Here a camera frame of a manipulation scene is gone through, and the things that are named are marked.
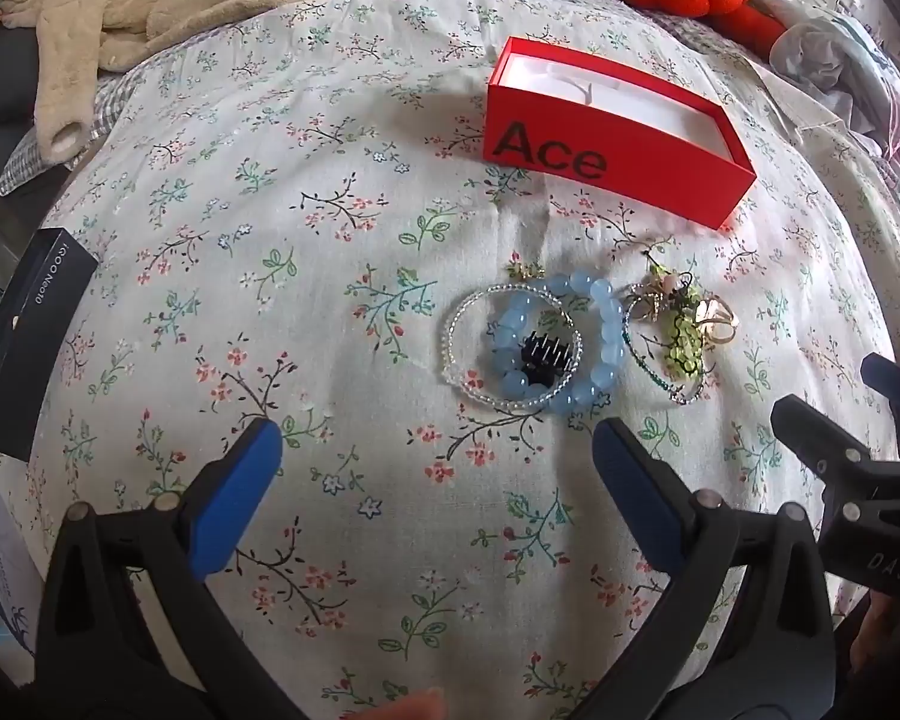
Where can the floral bed sheet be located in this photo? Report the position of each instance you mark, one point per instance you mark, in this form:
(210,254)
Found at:
(293,220)

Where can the left hand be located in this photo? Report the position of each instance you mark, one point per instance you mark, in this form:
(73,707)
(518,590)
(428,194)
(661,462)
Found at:
(423,705)

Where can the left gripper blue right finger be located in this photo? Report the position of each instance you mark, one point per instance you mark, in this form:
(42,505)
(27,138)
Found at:
(743,629)

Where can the black phone box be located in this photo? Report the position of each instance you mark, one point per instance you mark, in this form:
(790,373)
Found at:
(35,313)

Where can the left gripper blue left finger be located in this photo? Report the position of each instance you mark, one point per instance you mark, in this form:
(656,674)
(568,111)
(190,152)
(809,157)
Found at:
(95,654)

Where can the red Ace box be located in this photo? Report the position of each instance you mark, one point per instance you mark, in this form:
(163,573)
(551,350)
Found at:
(594,121)

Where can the right hand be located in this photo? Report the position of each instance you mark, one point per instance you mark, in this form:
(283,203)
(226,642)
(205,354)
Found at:
(877,644)

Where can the black hair claw clip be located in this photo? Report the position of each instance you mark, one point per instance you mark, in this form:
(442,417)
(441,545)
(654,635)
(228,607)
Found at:
(544,359)

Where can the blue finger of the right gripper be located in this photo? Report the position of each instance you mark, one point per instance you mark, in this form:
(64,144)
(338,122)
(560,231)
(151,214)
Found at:
(881,375)
(838,459)

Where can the crumpled grey clothes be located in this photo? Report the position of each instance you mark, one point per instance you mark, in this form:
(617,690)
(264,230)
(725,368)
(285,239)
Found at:
(835,61)

